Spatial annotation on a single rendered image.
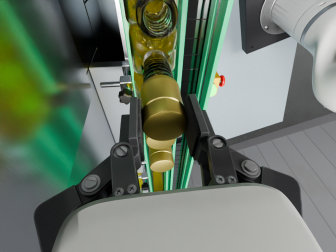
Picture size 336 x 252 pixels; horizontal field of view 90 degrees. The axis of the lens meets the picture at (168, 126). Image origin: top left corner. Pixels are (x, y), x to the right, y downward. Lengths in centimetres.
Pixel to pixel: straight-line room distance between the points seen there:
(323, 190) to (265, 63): 207
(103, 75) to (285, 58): 83
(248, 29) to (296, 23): 17
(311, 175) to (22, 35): 282
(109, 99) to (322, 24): 58
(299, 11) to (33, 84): 65
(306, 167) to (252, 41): 227
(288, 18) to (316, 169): 237
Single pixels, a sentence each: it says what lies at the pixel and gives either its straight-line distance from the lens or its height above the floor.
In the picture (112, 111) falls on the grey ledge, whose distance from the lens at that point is 54.
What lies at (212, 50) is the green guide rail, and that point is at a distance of 39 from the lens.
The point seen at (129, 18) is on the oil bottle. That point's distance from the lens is 20.
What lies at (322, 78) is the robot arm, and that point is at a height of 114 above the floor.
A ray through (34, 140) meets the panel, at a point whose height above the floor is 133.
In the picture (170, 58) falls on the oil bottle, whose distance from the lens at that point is 21.
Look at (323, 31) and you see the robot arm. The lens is 60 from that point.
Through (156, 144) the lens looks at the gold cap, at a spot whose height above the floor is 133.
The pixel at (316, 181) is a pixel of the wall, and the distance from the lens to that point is 281.
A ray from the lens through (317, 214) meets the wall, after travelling 269.
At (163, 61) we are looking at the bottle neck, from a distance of 18.
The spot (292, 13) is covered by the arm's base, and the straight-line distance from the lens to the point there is 69.
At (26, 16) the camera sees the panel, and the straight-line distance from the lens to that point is 24.
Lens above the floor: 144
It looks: 41 degrees down
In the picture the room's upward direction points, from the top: 170 degrees clockwise
